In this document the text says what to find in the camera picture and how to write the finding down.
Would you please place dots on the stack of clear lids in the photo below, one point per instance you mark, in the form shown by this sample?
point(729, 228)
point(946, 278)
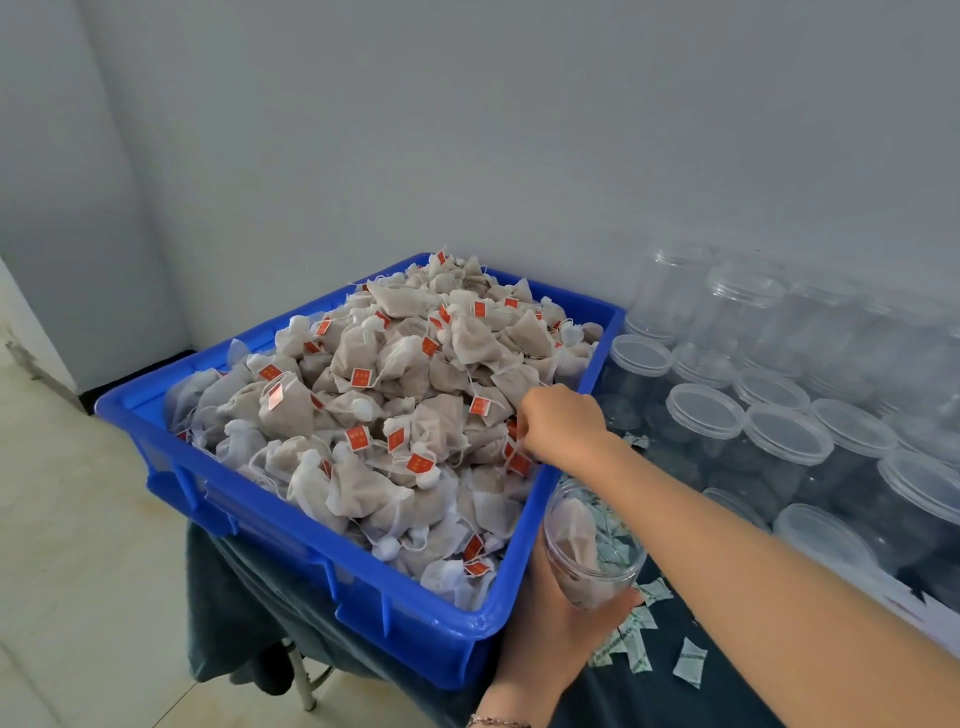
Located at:
point(825, 537)

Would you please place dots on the clear jar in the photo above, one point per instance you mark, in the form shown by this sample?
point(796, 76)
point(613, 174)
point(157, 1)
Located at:
point(615, 563)

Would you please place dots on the pile of tea bags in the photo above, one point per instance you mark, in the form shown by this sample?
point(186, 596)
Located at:
point(375, 420)

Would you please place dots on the blue plastic tray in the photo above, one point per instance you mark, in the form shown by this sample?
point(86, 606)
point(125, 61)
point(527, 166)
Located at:
point(195, 495)

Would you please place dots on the person's right forearm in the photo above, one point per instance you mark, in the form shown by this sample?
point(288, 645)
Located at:
point(780, 600)

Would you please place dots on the group of lidded jars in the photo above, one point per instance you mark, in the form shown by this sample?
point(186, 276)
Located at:
point(780, 375)

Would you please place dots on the metal table leg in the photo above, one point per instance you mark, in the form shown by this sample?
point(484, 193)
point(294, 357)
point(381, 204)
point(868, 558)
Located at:
point(303, 675)

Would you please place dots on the pile of white label papers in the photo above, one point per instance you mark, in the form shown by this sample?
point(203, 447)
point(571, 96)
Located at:
point(930, 615)

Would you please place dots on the person's left hand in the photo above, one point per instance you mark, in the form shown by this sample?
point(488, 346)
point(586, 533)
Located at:
point(548, 645)

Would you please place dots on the pile of green desiccant packets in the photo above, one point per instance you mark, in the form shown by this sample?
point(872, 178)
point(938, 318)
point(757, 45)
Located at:
point(668, 660)

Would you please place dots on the white mesh tea bag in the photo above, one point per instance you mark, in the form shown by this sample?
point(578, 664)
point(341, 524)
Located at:
point(575, 533)

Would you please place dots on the person's right hand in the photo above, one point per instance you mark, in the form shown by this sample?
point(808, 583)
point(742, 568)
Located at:
point(563, 428)

